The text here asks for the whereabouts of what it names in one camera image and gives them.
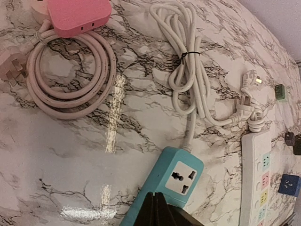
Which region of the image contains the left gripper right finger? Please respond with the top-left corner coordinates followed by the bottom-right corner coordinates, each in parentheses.
top-left (155, 193), bottom-right (204, 226)

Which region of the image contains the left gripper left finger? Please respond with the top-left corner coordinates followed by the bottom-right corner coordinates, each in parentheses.
top-left (134, 192), bottom-right (156, 226)

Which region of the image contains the long white power strip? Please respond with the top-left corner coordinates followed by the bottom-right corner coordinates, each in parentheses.
top-left (239, 131), bottom-right (271, 226)

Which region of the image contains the blue cube socket adapter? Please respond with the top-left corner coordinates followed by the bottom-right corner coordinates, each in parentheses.
top-left (278, 174), bottom-right (301, 197)

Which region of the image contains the small black plug adapter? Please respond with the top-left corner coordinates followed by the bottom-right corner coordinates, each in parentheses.
top-left (285, 132), bottom-right (296, 146)

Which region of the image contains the dark green dragon cube adapter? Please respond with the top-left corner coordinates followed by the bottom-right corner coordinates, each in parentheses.
top-left (293, 134), bottom-right (301, 156)

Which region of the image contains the mint green usb charger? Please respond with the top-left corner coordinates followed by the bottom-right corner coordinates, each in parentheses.
top-left (274, 84), bottom-right (286, 100)

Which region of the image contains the teal power strip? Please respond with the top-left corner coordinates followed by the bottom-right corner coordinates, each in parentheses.
top-left (121, 146), bottom-right (204, 226)

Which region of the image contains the pink power strip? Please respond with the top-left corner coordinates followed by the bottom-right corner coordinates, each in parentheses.
top-left (32, 0), bottom-right (112, 38)

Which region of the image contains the white bundled power cable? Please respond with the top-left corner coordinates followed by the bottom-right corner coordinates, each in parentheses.
top-left (149, 2), bottom-right (253, 151)

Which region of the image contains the white strip coiled cable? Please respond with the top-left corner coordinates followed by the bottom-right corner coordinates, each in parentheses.
top-left (240, 69), bottom-right (267, 133)

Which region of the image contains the pink coiled power cable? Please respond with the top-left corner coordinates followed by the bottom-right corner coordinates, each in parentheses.
top-left (0, 19), bottom-right (117, 120)

